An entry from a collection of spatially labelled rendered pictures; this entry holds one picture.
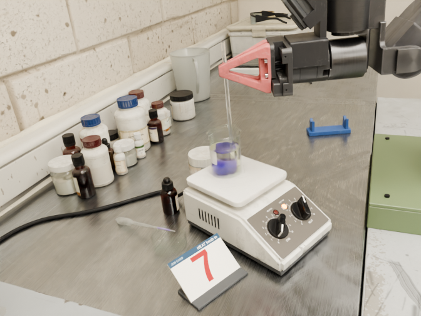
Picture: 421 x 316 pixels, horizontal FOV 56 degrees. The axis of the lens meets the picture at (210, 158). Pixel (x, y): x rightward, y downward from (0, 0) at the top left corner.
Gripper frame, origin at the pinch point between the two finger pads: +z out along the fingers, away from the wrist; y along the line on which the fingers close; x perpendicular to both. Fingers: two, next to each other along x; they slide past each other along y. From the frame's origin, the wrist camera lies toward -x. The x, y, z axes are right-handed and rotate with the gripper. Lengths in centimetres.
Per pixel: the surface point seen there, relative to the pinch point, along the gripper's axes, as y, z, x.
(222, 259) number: 14.0, 2.4, 23.2
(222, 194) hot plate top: 7.8, 1.8, 16.2
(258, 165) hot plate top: -0.4, -4.1, 16.3
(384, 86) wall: -130, -72, 47
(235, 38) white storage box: -117, -3, 15
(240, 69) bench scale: -89, -4, 22
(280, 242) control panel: 13.5, -5.9, 21.3
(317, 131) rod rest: -31.2, -19.9, 24.5
